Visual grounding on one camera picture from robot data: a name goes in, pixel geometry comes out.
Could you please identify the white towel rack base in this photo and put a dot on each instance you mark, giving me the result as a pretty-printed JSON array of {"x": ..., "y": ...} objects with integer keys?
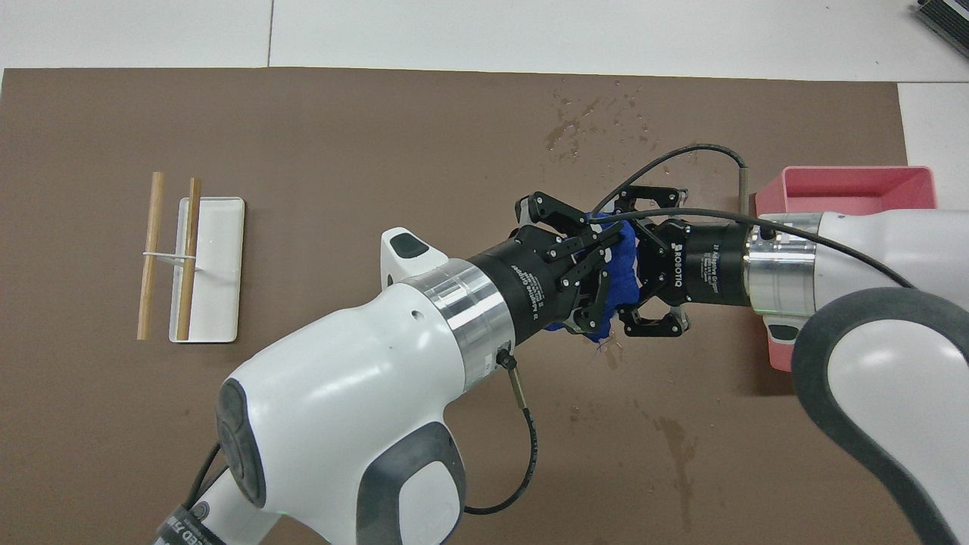
[{"x": 219, "y": 265}]

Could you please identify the blue towel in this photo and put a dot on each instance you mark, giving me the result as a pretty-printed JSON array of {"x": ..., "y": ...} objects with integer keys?
[{"x": 624, "y": 265}]

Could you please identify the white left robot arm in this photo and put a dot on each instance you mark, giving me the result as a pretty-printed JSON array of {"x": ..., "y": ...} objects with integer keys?
[{"x": 341, "y": 378}]

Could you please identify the brown table mat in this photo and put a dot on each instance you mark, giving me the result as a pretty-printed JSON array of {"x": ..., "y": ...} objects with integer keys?
[{"x": 341, "y": 136}]

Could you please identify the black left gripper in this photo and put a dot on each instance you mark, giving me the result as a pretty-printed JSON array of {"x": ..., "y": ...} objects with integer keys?
[{"x": 537, "y": 288}]

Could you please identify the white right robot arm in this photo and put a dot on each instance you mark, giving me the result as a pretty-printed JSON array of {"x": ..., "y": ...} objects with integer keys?
[{"x": 893, "y": 250}]

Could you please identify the wooden rack rod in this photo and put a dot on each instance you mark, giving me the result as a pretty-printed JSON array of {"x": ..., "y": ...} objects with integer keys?
[
  {"x": 151, "y": 227},
  {"x": 188, "y": 227}
]

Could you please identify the dark grey ribbed device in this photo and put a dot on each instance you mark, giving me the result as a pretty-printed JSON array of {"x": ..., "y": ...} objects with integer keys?
[{"x": 946, "y": 19}]

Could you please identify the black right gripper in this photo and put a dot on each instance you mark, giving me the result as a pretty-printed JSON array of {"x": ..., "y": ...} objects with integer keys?
[{"x": 704, "y": 265}]

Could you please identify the pink plastic bin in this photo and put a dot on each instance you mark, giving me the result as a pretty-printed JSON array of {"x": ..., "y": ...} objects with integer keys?
[{"x": 855, "y": 182}]

